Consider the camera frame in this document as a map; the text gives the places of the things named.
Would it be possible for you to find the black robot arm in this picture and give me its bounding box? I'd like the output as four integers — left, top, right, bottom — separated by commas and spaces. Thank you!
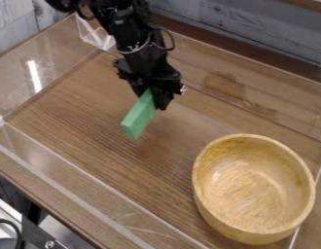
45, 0, 185, 111

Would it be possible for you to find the clear acrylic corner bracket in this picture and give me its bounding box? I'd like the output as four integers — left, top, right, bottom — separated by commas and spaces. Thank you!
75, 17, 114, 52

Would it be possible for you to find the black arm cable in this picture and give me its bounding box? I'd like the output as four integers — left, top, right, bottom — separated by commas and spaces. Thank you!
146, 28, 176, 53

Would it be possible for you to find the green rectangular block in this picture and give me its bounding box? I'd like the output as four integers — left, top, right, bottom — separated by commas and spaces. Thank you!
120, 89, 157, 139

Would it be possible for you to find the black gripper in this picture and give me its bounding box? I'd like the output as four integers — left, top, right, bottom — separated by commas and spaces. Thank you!
114, 45, 184, 111

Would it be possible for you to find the clear acrylic tray wall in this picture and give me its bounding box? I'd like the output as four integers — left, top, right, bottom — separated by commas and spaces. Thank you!
0, 115, 209, 249

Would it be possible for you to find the brown wooden bowl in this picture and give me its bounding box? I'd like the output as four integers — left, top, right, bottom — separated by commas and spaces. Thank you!
192, 133, 315, 245

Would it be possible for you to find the black cable lower left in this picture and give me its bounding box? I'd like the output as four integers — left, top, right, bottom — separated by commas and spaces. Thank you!
0, 217, 23, 249

